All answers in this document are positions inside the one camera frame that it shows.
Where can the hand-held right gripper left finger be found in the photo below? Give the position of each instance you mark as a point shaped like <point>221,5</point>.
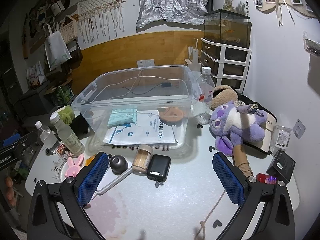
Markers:
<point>92,177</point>

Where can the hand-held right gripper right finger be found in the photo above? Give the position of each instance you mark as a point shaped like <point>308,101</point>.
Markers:
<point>228,180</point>

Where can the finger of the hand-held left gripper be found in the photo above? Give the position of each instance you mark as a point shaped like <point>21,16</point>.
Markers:
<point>17,145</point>

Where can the pink bunny hand mirror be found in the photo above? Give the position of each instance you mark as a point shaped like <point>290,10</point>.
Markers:
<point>71,170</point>

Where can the small clear water bottle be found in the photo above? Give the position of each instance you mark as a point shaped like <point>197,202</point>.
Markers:
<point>47,137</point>

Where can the cloudy drink bottle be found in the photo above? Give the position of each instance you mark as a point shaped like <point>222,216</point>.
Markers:
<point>70,137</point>

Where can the clear plastic storage container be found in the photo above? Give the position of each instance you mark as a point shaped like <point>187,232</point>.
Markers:
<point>95,127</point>

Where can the red-label clear water bottle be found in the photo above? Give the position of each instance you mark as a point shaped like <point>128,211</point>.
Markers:
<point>206,90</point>

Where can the scattered small pins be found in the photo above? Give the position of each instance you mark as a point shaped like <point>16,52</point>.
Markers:
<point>58,162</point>

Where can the orange tube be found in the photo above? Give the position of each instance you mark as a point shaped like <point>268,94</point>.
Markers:
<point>89,161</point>

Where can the twine spool on cardboard tube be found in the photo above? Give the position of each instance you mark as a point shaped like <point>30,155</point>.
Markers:
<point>241,160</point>

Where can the white ribbed plastic stick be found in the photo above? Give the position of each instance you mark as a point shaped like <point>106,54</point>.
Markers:
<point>117,180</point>

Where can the black dome gadget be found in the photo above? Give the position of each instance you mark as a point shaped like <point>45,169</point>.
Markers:
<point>117,163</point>

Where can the red small box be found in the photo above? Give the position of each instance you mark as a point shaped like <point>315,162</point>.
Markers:
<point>262,178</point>

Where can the red printed card box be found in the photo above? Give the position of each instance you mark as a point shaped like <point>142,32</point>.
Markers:
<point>60,150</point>

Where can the purple plush toy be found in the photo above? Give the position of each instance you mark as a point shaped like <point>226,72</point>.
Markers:
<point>235,130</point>

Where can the tan toothpick jar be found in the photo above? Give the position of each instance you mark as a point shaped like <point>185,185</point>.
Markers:
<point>141,160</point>

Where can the black cloth pouch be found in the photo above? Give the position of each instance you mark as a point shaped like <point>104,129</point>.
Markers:
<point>80,125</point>

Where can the black cardboard box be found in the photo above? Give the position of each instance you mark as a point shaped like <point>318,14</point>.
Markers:
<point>281,165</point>

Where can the beige visor cap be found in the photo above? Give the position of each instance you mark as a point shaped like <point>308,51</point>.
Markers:
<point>265,135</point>

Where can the green plush toy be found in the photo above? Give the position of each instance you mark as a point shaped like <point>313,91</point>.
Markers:
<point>66,113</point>

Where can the green printed box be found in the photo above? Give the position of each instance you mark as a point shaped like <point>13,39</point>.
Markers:
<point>61,96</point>

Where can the black rounded case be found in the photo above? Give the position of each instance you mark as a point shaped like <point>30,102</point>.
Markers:
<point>158,167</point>

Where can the green tissue pack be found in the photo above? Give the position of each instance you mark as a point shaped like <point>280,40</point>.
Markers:
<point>122,117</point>

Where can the clear labelled jar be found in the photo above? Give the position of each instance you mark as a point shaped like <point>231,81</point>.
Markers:
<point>282,138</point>

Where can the white printed snack box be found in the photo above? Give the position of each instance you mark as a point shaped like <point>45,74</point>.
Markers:
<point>35,76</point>

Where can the white paw-print pouch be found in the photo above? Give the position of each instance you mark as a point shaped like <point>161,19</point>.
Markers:
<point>147,132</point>

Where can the crumpled clear wrapper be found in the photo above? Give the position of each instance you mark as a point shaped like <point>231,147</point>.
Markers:
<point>201,112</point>

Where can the brown plush slipper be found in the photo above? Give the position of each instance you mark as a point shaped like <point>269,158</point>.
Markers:
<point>223,96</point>

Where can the white tote bag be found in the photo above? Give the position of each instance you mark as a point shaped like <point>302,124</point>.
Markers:
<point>56,50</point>

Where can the dark wooden shelf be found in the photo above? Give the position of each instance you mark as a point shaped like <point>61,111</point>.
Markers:
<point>75,52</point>

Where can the black power adapter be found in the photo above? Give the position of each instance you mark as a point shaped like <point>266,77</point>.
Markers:
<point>166,84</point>

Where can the woven basket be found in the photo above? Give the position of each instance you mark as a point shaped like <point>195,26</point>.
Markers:
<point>68,32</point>

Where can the white wooden stand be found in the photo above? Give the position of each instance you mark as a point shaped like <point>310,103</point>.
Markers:
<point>194,60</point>

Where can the white drawer unit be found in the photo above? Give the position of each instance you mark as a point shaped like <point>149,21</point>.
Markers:
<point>222,55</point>

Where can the glass fish tank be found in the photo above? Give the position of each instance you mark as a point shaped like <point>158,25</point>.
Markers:
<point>225,30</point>

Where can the silver foil sheet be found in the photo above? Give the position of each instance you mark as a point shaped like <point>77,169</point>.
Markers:
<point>172,2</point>

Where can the white wall switch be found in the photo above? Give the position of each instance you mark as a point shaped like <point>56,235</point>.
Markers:
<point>298,128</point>

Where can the dark wall decoration board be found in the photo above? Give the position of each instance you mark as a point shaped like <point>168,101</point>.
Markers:
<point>37,30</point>

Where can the white wall socket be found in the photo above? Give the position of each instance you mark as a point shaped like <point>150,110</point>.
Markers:
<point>141,63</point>
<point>150,63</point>

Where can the clear wall box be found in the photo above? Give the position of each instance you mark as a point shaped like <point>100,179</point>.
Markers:
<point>311,46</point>

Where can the macrame wall hanging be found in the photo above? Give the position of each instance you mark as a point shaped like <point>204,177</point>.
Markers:
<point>100,2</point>

